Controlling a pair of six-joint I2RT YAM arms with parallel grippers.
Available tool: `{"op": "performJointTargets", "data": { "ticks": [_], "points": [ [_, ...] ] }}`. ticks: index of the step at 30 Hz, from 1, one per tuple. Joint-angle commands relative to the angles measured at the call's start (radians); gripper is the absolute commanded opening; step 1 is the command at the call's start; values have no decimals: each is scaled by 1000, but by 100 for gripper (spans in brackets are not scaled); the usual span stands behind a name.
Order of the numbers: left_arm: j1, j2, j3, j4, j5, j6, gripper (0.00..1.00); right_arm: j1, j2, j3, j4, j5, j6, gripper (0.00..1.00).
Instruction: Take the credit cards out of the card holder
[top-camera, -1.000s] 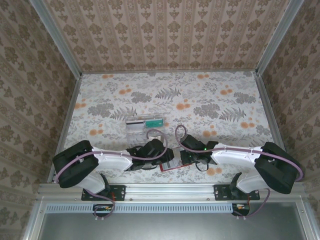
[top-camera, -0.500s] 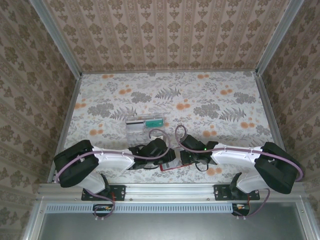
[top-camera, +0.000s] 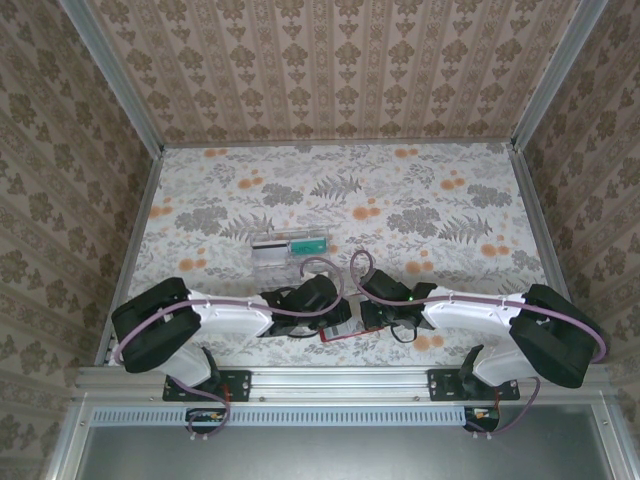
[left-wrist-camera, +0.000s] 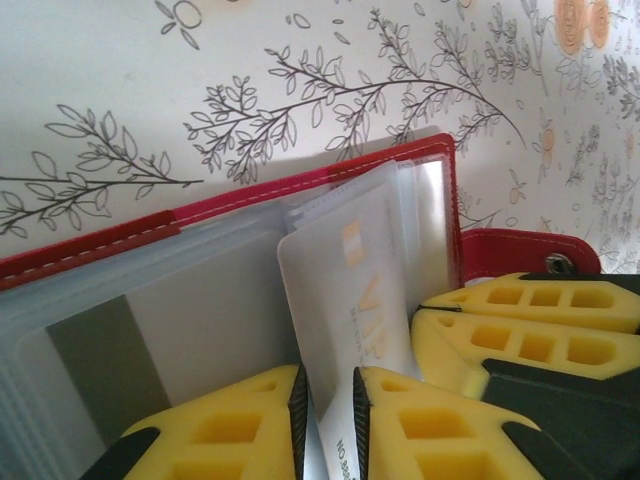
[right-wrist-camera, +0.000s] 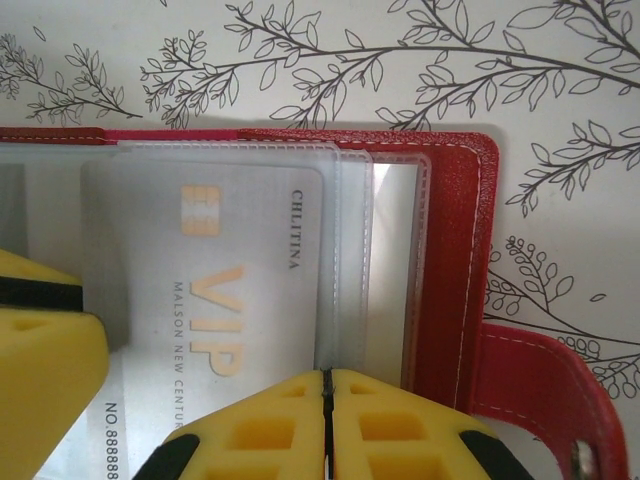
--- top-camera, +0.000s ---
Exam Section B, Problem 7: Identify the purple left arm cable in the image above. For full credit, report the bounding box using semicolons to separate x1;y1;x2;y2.
113;255;352;444

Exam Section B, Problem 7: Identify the small black wired connector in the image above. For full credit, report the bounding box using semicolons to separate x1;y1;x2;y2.
185;407;225;426
464;405;501;427

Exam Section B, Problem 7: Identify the thin aluminium rail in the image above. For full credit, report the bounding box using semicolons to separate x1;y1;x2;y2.
162;141;516;150

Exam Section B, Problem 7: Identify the grey metal sheet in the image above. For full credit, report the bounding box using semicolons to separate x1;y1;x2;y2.
79;422;614;480

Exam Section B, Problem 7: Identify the aluminium side rail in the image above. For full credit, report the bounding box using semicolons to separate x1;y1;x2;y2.
508;147;571;294
97;148;166;369

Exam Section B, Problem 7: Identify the clear acrylic box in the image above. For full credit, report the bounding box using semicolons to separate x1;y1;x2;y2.
248;225;335;287

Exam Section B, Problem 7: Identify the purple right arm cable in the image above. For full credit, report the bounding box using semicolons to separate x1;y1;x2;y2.
349;249;609;441

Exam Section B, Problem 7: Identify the teal VIP card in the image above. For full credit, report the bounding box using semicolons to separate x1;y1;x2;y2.
289;236;328;258

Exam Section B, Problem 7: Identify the floral white tablecloth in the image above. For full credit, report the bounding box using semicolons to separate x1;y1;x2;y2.
102;144;571;369

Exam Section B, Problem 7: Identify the white slotted cable duct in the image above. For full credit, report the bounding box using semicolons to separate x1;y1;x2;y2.
92;405;469;427

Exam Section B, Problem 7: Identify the wide aluminium base rail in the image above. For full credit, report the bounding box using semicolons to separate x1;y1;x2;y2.
74;364;616;404

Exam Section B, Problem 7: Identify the white plastic card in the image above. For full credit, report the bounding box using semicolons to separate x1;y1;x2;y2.
251;241;292;267

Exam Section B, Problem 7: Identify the aluminium frame post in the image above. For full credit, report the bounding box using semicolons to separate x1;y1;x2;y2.
510;0;610;153
58;0;166;154

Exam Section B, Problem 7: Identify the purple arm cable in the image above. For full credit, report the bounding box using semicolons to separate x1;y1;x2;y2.
349;249;609;441
113;255;352;444

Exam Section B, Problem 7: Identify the red-framed tablet device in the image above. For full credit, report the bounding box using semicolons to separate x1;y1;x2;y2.
318;295;372;346

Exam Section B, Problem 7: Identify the thin black cable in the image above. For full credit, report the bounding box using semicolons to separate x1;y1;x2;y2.
388;319;420;346

